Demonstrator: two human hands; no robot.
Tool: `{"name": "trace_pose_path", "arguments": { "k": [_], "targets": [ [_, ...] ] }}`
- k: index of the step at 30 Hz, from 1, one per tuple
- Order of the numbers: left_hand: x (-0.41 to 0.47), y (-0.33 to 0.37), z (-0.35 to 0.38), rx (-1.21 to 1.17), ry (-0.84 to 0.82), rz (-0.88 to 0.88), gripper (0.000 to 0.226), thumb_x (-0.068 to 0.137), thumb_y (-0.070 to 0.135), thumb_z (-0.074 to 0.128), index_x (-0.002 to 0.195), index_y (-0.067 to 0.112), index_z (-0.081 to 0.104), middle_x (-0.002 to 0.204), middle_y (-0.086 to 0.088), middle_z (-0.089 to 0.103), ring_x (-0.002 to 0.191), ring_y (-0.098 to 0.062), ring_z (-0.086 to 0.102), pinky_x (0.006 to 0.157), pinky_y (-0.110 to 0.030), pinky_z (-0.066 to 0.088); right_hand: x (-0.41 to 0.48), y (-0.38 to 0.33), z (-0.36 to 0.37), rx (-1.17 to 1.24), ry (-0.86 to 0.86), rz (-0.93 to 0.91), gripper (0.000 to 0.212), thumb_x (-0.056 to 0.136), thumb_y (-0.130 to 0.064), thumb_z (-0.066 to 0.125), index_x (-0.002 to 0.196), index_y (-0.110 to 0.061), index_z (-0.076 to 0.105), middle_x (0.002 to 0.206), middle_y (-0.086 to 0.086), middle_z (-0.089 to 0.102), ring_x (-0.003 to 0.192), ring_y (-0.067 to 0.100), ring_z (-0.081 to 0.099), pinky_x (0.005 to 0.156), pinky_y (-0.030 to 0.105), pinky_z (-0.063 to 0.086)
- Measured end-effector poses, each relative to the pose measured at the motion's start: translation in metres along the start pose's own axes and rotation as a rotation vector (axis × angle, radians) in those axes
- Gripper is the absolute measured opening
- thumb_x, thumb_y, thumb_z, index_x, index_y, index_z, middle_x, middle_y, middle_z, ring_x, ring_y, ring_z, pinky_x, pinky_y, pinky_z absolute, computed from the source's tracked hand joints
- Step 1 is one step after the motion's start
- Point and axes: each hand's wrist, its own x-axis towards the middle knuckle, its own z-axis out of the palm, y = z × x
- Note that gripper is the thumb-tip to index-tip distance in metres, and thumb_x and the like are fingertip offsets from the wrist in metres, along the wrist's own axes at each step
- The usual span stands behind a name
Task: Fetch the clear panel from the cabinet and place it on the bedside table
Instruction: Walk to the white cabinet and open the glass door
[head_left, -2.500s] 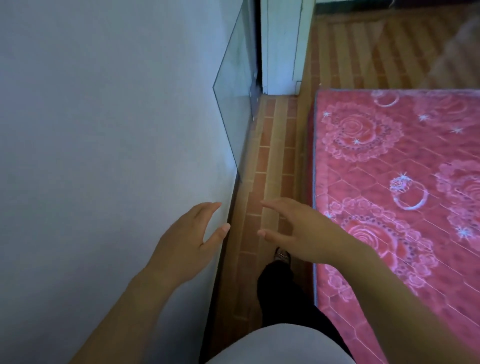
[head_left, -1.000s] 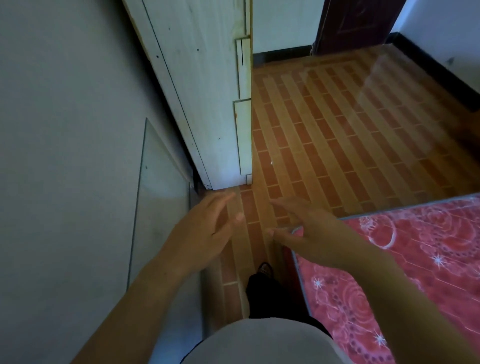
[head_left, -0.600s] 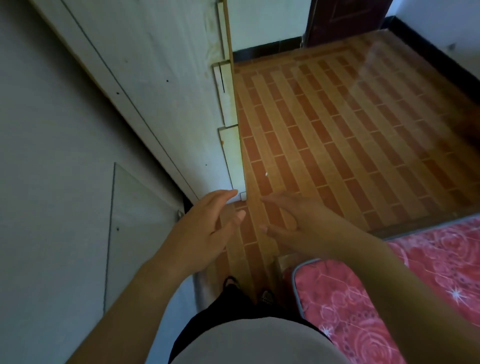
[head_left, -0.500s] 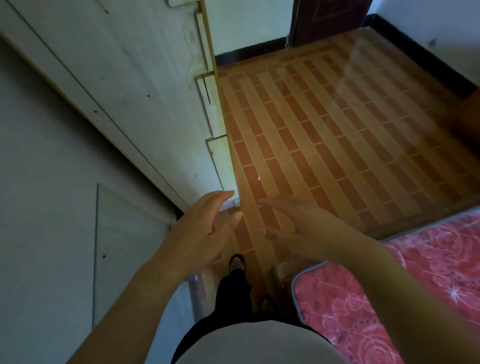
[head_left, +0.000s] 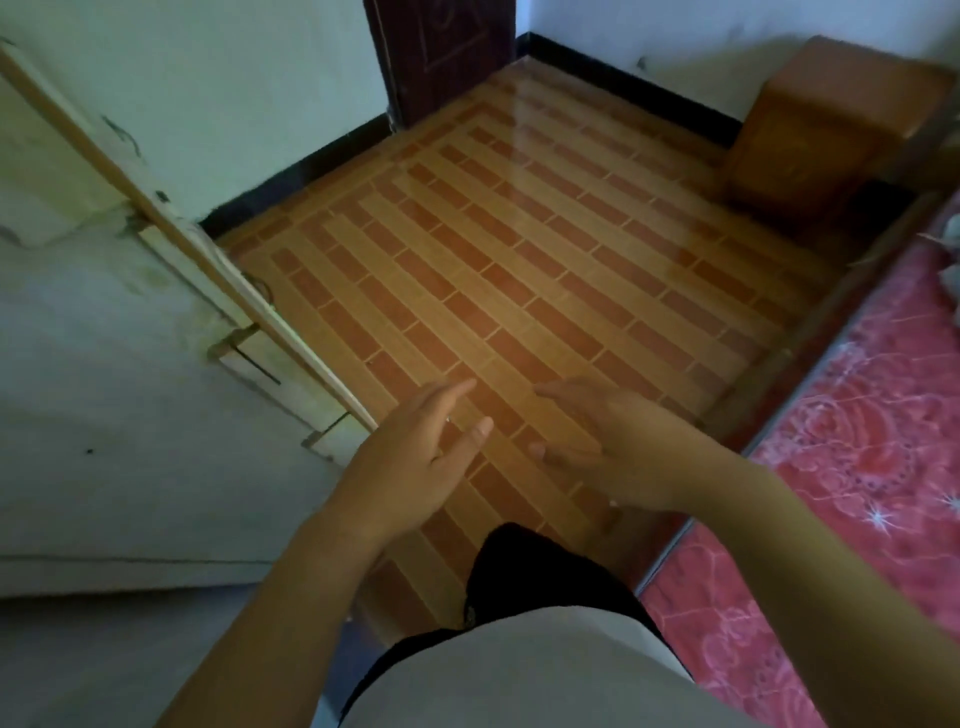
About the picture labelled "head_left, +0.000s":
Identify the dark red door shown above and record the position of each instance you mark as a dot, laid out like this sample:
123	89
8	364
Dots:
442	52

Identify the brown wooden nightstand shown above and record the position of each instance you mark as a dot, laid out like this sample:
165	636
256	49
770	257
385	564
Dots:
817	127

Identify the person's left hand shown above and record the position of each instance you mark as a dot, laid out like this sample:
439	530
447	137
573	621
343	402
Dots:
397	472

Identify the wooden bed frame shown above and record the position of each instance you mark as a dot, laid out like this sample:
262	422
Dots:
817	315

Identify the person's left thumb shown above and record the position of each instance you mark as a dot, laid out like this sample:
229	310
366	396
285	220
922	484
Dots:
469	444

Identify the person's right hand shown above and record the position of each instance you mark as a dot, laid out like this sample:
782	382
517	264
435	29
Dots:
645	457

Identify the red floral bed sheet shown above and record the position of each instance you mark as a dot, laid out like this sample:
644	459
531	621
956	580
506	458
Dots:
862	480

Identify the person's right thumb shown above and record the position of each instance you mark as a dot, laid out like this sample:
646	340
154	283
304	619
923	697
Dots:
562	452

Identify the person's left forearm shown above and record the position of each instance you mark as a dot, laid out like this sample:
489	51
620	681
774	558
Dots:
277	630

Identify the person's white shirt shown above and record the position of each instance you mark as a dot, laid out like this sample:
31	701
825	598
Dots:
540	675

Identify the person's right forearm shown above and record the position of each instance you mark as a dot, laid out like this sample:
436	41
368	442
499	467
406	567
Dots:
825	585

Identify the person's black shorts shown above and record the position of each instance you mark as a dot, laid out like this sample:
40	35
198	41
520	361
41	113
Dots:
540	570

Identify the white door with wooden edge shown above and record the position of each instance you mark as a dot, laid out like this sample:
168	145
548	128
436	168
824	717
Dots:
112	420

